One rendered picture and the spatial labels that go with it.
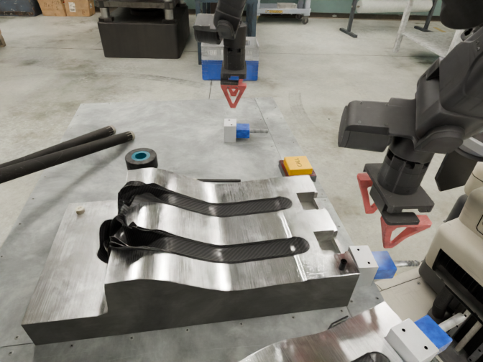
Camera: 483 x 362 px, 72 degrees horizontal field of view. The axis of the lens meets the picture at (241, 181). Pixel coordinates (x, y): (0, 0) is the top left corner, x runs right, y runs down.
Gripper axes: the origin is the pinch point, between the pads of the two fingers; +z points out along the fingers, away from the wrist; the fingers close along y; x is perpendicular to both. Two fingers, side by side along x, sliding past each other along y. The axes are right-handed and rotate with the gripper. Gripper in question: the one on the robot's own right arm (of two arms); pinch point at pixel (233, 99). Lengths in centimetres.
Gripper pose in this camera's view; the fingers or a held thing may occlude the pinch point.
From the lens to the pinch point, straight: 96.0
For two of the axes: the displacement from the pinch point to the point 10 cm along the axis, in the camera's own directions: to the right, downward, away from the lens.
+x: 10.0, 0.3, 0.2
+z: -0.4, 7.9, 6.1
